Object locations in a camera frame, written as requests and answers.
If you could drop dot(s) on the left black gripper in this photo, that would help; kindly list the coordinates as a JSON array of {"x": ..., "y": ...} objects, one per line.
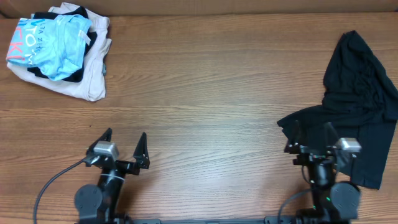
[{"x": 140, "y": 153}]

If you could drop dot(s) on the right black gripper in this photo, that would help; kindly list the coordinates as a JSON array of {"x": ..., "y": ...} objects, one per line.
[{"x": 310, "y": 153}]

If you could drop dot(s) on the black t-shirt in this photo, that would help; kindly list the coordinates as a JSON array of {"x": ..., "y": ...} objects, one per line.
[{"x": 360, "y": 101}]

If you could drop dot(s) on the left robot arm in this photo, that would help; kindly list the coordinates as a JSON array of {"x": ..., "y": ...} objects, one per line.
[{"x": 97, "y": 203}]

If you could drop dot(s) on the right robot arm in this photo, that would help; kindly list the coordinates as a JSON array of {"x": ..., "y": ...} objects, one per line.
[{"x": 333, "y": 201}]

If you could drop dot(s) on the beige folded garment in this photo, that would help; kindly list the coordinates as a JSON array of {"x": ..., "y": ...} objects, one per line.
[{"x": 92, "y": 87}]

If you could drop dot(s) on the black folded garment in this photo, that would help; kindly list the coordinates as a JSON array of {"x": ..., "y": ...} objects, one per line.
[{"x": 77, "y": 76}]

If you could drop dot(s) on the light blue printed shirt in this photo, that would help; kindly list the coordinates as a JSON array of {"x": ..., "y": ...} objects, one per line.
[{"x": 55, "y": 46}]

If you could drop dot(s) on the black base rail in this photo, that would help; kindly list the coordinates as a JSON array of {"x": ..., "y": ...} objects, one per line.
[{"x": 265, "y": 220}]

